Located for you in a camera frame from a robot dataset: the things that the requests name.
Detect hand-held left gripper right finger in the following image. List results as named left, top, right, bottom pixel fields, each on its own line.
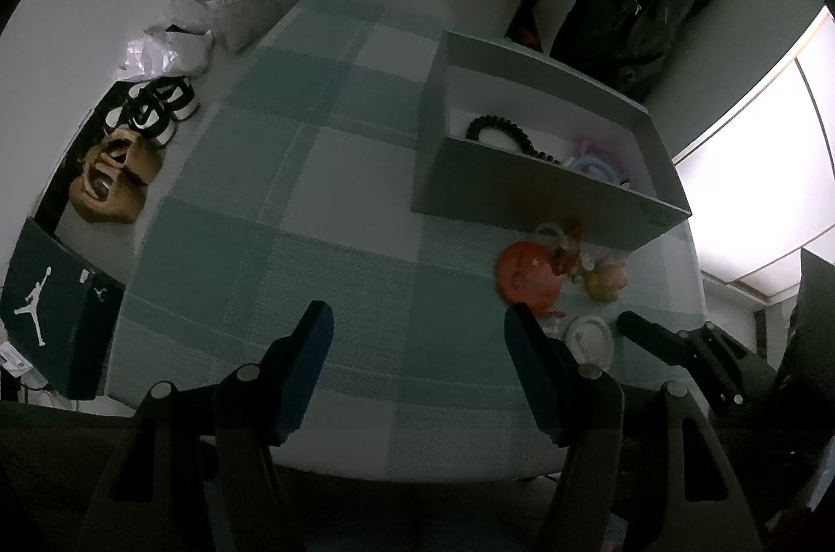
left=504, top=303, right=764, bottom=552

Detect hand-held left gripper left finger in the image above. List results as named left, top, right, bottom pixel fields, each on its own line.
left=71, top=301, right=335, bottom=552

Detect yellow orange small ornament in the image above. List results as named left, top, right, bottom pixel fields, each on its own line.
left=583, top=258, right=630, bottom=302

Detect black beaded bracelet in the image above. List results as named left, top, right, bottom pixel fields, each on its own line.
left=465, top=115, right=562, bottom=162

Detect tan shoe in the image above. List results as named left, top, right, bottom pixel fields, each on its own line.
left=98, top=125, right=164, bottom=188
left=68, top=148, right=148, bottom=220

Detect white plastic bag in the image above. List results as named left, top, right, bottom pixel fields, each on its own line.
left=168, top=0, right=262, bottom=54
left=117, top=25, right=216, bottom=83

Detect white round compact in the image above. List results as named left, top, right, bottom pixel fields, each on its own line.
left=565, top=314, right=614, bottom=364

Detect light blue ring bracelet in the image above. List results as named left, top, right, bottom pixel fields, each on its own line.
left=567, top=138, right=630, bottom=184

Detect grey cardboard box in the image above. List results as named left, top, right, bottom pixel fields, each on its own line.
left=411, top=30, right=693, bottom=253

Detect black white sneaker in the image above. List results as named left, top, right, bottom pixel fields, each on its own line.
left=127, top=76, right=198, bottom=123
left=104, top=99, right=180, bottom=145

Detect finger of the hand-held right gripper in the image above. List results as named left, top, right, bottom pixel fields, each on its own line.
left=616, top=310, right=745, bottom=416

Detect black jacket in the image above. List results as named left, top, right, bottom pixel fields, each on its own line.
left=551, top=0, right=745, bottom=103

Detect black floor mat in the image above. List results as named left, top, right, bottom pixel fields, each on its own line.
left=29, top=79, right=197, bottom=240

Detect dark shoe box white figure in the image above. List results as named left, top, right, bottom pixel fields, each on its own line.
left=0, top=218, right=126, bottom=402

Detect bright window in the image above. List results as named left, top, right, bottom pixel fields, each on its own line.
left=672, top=7, right=835, bottom=305

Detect orange round ornament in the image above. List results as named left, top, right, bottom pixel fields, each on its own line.
left=494, top=240, right=568, bottom=311

